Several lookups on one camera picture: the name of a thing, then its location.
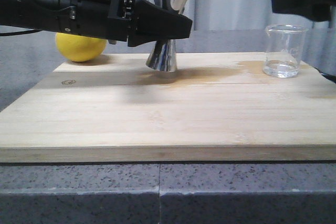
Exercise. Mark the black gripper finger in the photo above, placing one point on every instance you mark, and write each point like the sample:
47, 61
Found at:
149, 22

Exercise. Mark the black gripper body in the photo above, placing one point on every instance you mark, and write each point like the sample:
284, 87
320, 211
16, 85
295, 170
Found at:
98, 19

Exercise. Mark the glass beaker with liquid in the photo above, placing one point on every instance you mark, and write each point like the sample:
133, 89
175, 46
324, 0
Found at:
284, 50

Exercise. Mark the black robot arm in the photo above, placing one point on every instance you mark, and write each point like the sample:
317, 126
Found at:
45, 15

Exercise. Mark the yellow lemon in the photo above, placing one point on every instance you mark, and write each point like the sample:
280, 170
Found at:
79, 48

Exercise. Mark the grey curtain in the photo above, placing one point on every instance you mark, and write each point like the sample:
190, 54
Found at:
236, 1

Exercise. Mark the wooden cutting board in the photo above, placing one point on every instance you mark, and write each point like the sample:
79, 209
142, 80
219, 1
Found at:
216, 107

